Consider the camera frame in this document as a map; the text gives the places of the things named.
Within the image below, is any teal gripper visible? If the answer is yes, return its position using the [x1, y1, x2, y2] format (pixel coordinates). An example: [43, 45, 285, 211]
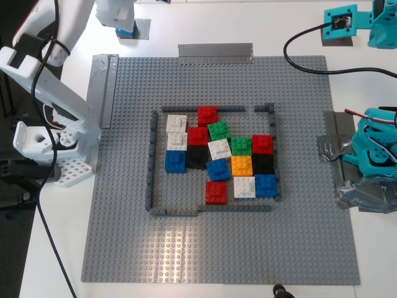
[367, 0, 397, 49]

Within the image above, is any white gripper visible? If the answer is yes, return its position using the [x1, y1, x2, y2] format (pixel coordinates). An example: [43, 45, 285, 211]
[94, 0, 136, 30]

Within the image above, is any blue lego cube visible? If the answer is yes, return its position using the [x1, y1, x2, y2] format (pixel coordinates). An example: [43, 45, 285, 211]
[115, 19, 139, 40]
[164, 150, 187, 174]
[254, 174, 277, 199]
[205, 158, 232, 182]

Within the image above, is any white lego cube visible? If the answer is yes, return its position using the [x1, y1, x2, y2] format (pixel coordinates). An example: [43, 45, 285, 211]
[166, 114, 189, 133]
[207, 138, 233, 161]
[166, 132, 189, 152]
[233, 176, 257, 199]

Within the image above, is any red lego cube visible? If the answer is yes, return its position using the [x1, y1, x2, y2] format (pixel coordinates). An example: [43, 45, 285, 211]
[187, 126, 209, 147]
[205, 181, 228, 205]
[251, 134, 274, 155]
[197, 106, 218, 127]

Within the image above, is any green lego cube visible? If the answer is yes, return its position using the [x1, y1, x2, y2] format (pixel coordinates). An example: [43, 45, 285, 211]
[231, 137, 252, 156]
[207, 122, 232, 142]

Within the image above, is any black lego cube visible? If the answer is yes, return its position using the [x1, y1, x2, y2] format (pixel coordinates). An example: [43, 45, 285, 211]
[252, 153, 275, 175]
[185, 145, 210, 171]

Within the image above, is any orange lego cube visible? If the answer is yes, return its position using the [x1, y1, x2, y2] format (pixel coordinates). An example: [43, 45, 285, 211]
[231, 155, 254, 177]

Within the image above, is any black table clamp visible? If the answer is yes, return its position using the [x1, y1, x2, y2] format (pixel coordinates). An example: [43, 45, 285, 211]
[0, 156, 61, 187]

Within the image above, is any grey studded lego baseplate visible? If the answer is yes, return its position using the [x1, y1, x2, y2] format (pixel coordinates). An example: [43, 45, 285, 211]
[80, 55, 362, 286]

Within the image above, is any small black object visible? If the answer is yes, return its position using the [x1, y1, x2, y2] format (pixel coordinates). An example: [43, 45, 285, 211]
[272, 284, 294, 298]

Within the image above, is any teal camera mount box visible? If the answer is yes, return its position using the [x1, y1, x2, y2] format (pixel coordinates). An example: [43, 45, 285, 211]
[322, 4, 373, 42]

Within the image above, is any black camera cable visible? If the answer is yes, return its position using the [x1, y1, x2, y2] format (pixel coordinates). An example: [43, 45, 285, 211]
[283, 23, 397, 78]
[30, 0, 78, 298]

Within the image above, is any grey duct tape strip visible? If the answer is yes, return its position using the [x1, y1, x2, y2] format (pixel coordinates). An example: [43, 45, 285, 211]
[91, 53, 121, 130]
[177, 42, 256, 66]

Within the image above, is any red white servo wire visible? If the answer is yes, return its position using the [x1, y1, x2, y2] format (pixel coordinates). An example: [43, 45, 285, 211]
[344, 107, 397, 128]

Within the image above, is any flat grey duct tape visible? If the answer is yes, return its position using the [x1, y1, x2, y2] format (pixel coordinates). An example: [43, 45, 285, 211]
[316, 110, 358, 184]

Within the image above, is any crumpled grey duct tape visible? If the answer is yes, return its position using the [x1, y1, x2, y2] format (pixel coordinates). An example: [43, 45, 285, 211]
[334, 175, 397, 215]

